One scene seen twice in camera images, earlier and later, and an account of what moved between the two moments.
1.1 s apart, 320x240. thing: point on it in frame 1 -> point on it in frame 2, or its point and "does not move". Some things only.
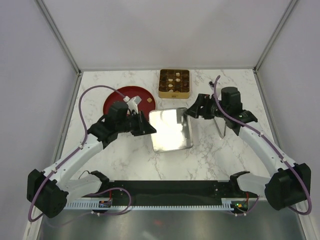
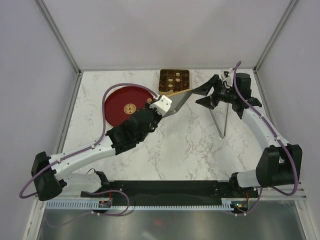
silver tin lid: x=173 y=129 -> x=177 y=101
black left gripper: x=143 y=127 -> x=159 y=117
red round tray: x=147 y=104 does not move
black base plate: x=169 y=191 does not move
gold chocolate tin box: x=174 y=83 does not move
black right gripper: x=202 y=100 -> x=210 y=102
